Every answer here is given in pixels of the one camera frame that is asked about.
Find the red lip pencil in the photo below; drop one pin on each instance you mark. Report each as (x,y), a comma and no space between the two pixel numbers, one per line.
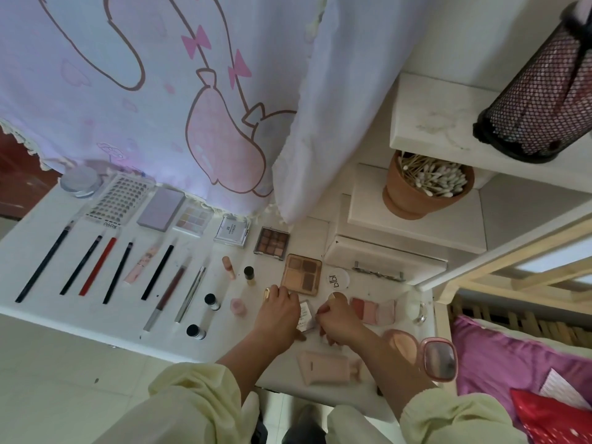
(98,265)

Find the person's left forearm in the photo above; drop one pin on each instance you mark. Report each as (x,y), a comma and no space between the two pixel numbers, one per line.
(240,374)

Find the red shiny packet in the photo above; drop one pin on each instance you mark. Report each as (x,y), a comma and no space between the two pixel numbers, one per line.
(555,419)

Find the tan eyeshadow palette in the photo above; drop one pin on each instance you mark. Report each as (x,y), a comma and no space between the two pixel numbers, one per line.
(301,273)

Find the white shelf unit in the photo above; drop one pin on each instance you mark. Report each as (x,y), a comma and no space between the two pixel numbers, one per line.
(435,115)

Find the wooden bed frame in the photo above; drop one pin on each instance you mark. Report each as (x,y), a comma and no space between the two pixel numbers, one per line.
(499,259)

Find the dark brown eyeshadow palette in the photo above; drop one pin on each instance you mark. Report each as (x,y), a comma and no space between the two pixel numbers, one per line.
(272,242)

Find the pink cartoon print cloth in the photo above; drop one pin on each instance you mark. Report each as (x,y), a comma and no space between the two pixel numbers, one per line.
(92,87)

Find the reddish brown door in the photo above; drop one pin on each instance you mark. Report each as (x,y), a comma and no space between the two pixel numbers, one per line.
(18,180)

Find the dark container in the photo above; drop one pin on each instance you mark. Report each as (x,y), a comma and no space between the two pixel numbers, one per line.
(546,87)

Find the bunch of cotton swabs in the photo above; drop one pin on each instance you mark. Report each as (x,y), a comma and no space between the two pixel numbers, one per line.
(433,175)

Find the person's right hand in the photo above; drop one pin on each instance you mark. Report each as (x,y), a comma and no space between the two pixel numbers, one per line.
(342,323)

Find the white table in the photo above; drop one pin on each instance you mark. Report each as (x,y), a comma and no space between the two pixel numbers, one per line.
(120,319)

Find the person's left hand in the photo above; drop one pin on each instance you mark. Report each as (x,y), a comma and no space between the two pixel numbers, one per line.
(277,321)

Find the clear eyeshadow palette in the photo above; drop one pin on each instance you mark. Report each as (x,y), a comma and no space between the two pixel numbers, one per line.
(193,218)

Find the pink blush pan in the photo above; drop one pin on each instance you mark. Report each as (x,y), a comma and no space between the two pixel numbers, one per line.
(370,310)

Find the lavender rectangular palette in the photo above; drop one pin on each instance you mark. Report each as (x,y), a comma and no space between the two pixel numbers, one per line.
(161,208)

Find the person's right forearm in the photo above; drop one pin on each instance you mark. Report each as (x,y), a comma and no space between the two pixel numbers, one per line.
(388,374)

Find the person's dark trousers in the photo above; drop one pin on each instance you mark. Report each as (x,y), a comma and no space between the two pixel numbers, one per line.
(301,430)

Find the pink foundation tube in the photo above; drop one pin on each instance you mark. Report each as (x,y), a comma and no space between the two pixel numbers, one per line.
(326,367)

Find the white false eyelash tray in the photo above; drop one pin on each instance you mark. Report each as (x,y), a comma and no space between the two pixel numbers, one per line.
(118,200)

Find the small round white jar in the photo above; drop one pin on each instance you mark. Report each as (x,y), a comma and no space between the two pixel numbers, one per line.
(338,280)

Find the terracotta pot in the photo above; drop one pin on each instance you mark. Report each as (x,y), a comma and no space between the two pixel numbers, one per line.
(416,203)

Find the pink cushion compact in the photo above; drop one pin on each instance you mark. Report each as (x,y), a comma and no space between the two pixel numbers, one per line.
(402,345)

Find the white egg-shaped case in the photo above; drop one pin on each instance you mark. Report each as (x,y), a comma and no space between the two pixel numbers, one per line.
(418,305)

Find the white paper sheet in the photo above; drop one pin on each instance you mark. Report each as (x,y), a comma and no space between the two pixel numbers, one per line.
(566,388)

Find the round silver compact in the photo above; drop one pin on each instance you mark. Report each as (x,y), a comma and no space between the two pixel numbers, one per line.
(81,180)

